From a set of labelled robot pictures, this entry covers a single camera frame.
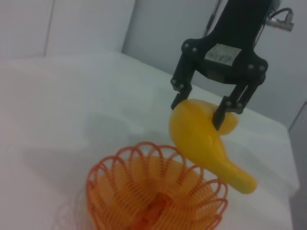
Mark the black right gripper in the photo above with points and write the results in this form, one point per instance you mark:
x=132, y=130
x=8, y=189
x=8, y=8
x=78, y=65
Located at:
x=237, y=26

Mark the yellow banana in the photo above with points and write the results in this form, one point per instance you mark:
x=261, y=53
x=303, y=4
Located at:
x=192, y=129

